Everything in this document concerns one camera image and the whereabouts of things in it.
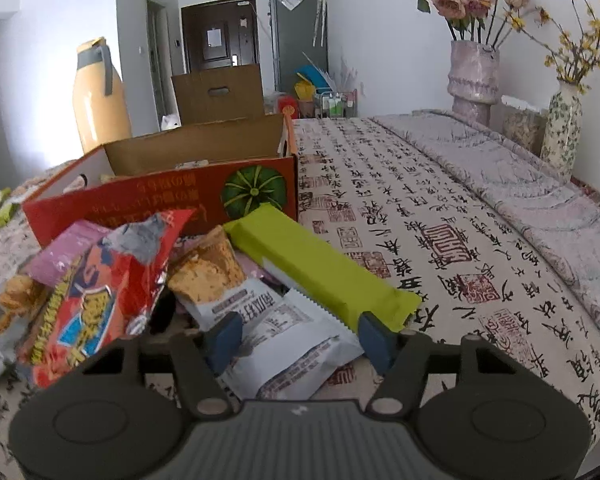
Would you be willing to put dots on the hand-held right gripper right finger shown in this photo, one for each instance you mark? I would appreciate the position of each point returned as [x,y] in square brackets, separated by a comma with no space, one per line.
[377,342]

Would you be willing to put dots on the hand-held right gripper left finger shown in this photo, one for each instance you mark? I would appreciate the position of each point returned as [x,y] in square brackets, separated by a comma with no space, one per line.
[223,341]

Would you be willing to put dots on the white orange snack packet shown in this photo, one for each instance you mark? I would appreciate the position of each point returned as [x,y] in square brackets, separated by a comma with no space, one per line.
[215,280]
[10,310]
[290,345]

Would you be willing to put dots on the green snack bar packet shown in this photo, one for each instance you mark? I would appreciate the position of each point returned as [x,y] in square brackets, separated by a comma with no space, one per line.
[305,255]

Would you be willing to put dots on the red snack bag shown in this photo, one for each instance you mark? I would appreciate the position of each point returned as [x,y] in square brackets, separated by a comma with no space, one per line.
[95,305]

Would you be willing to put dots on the red cardboard box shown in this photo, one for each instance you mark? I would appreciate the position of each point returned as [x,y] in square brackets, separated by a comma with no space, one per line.
[130,195]

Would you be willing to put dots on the pink snack packet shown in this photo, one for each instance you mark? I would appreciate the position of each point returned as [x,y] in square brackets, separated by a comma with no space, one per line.
[60,255]

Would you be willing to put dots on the grey folded blanket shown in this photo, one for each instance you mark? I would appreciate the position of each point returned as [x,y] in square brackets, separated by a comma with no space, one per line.
[505,175]

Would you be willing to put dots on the white plastic bag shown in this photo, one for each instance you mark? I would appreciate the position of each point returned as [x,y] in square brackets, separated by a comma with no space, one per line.
[170,122]

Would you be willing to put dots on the brown cardboard box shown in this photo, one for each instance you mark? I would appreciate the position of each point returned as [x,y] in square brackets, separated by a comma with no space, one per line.
[215,102]

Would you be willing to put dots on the red gift box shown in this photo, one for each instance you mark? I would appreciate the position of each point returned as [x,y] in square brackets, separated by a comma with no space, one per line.
[287,107]

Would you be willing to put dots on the small green packet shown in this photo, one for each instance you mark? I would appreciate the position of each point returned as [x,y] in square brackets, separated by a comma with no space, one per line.
[5,210]

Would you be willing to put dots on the clear lidded jar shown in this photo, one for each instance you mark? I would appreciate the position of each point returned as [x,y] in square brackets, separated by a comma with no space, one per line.
[522,127]

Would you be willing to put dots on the yellow plastic container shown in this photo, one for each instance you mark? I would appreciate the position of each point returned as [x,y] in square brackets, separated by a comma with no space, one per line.
[304,92]

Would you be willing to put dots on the red patterned cloth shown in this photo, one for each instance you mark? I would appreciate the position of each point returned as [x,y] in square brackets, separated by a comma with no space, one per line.
[597,200]

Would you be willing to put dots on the yellow thermos jug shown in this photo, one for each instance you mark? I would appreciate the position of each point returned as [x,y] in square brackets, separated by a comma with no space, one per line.
[100,105]

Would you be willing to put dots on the pink ceramic vase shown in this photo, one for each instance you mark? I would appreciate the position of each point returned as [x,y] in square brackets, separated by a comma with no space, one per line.
[472,82]

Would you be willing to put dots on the blue plastic basin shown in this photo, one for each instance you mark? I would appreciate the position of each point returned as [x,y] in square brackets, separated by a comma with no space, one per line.
[310,74]

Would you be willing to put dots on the floral patterned vase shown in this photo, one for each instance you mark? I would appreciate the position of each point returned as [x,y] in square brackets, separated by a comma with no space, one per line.
[560,130]

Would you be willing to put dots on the grey refrigerator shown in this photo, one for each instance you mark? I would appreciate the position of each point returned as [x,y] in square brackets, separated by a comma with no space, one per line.
[295,45]

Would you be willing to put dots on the dark brown door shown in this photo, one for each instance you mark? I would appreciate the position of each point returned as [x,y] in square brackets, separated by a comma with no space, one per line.
[220,35]

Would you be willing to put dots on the white folded umbrella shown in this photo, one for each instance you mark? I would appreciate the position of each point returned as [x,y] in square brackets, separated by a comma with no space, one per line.
[320,15]

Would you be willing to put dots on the white paper note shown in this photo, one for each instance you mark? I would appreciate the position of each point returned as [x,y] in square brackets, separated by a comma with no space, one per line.
[292,0]

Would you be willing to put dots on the dried pink rose bouquet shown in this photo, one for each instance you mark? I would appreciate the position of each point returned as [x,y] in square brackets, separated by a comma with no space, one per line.
[452,2]

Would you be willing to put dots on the yellow blossom branches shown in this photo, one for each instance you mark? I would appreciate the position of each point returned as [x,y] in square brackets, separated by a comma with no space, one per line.
[577,45]

